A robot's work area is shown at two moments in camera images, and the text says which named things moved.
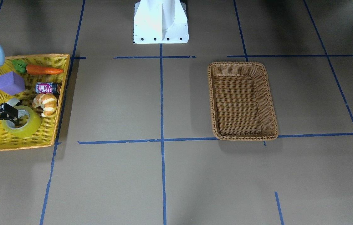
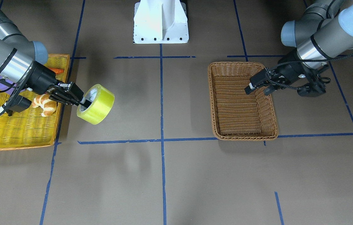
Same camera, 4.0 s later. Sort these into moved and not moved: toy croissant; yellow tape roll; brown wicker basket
Moved: yellow tape roll
Not moved: toy croissant; brown wicker basket
